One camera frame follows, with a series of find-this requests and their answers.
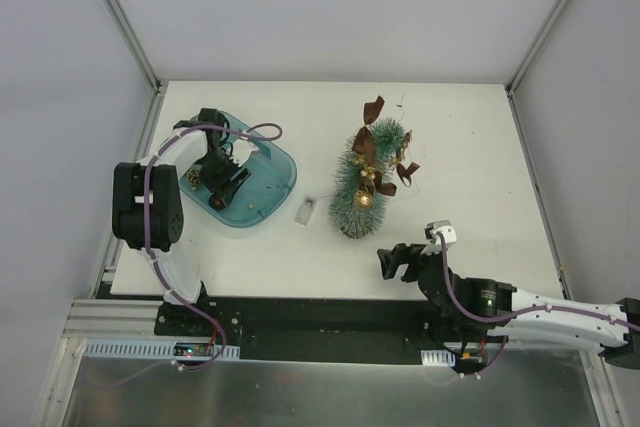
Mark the brown ribbon bow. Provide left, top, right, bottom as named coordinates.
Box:
left=351, top=95, right=420, bottom=208

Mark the gold ball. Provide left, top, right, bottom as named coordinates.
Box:
left=353, top=190, right=374, bottom=211

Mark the right controller board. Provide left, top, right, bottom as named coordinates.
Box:
left=420, top=349, right=488, bottom=368

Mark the right aluminium corner post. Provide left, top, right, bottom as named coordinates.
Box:
left=504, top=0, right=606, bottom=93

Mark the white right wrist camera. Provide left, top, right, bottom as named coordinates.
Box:
left=422, top=220, right=457, bottom=255

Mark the gold berry sprig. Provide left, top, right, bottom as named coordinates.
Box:
left=351, top=126, right=420, bottom=186

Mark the controller board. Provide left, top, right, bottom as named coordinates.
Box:
left=84, top=339, right=241, bottom=361
left=420, top=349, right=488, bottom=368

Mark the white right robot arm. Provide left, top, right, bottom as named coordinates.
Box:
left=377, top=243, right=639, bottom=370

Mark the left controller board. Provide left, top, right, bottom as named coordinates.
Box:
left=84, top=339, right=241, bottom=361

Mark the left aluminium corner post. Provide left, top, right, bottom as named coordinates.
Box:
left=75, top=0, right=164, bottom=93

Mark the aluminium corner post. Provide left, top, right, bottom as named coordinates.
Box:
left=504, top=0, right=606, bottom=93
left=75, top=0, right=164, bottom=93

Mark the frosted pine cone ornament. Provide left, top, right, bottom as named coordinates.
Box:
left=186, top=169, right=200, bottom=190

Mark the small frosted green christmas tree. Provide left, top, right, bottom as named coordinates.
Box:
left=329, top=118, right=411, bottom=239

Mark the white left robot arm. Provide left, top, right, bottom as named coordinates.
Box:
left=112, top=120, right=257, bottom=336

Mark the teal transparent plastic bin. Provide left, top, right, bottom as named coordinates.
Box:
left=174, top=108, right=297, bottom=228

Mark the brown matte ball ornament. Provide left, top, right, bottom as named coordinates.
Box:
left=209, top=195, right=226, bottom=211

